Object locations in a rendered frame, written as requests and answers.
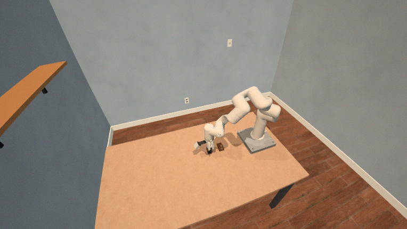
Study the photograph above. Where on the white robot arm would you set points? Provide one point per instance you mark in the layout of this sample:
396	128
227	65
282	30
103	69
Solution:
241	109

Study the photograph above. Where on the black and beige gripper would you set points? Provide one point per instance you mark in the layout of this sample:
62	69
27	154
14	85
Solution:
210	146

